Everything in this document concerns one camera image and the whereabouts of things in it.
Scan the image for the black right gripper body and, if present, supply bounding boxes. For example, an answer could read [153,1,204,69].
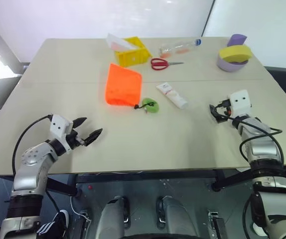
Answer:
[217,104,233,121]

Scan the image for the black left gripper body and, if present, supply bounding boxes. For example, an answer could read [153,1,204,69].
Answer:
[65,126,87,151]

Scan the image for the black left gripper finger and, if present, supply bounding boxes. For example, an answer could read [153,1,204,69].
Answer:
[72,117,88,129]
[82,128,103,146]

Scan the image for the white cream tube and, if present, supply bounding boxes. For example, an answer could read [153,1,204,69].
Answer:
[155,83,189,109]

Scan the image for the orange mesh bag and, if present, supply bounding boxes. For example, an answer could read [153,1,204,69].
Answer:
[105,63,149,112]

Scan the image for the green fuzzy ring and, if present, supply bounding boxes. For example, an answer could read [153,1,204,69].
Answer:
[141,98,160,114]

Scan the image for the lilac bowl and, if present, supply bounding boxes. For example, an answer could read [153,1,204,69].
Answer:
[216,51,250,73]

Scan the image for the yellow sponge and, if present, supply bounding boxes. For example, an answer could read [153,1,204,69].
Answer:
[219,45,253,63]

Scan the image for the dark chair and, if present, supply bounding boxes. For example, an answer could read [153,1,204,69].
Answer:
[264,66,286,112]

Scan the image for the purple sponge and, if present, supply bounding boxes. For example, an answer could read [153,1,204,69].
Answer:
[227,33,248,47]

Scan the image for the clear bottle with blue cap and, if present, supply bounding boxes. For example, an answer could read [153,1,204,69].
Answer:
[158,38,203,58]

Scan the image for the yellow plastic bin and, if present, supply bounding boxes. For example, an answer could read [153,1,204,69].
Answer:
[114,36,153,67]

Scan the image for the grey left robot leg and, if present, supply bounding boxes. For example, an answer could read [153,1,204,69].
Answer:
[94,196,131,239]

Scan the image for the grey robot leg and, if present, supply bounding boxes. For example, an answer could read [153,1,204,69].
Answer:
[156,196,196,239]
[94,196,131,239]

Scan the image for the black shoe with white stripes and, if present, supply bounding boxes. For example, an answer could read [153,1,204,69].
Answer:
[35,210,70,239]

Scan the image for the white paper sheet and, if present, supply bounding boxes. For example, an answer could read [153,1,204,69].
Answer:
[106,32,139,52]

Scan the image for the grey right robot leg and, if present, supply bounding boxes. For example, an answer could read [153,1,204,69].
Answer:
[156,196,196,239]

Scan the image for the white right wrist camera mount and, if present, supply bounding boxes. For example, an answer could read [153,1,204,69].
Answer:
[226,89,253,118]

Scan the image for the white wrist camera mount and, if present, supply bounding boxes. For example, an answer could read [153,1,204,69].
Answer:
[226,89,253,118]
[50,114,74,144]

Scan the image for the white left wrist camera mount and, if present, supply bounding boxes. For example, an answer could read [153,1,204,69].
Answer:
[50,114,74,144]

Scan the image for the black table frame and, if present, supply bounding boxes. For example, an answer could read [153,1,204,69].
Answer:
[43,169,286,199]

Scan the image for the red handled scissors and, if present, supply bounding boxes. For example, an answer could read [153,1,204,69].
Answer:
[150,57,185,71]

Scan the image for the thin white cable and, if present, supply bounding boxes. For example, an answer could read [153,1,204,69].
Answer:
[70,196,92,223]

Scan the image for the metal floor bracket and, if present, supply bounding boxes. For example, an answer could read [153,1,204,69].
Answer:
[77,210,89,226]
[207,210,224,239]

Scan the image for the black upright window post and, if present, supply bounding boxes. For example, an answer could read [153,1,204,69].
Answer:
[201,0,216,38]

